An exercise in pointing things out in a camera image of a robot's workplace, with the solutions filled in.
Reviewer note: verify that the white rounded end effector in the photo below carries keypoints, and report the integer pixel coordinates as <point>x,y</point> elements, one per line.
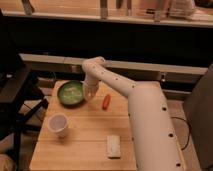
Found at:
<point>89,91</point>

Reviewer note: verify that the green ceramic bowl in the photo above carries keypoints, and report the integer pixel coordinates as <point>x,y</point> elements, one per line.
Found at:
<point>70,93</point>

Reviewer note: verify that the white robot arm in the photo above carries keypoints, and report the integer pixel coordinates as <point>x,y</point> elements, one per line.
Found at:
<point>155,141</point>

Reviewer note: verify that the orange carrot toy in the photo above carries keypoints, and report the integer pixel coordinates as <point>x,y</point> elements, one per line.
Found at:
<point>106,102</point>

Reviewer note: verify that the white rectangular sponge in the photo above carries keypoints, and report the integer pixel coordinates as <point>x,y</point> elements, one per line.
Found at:
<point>113,146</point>

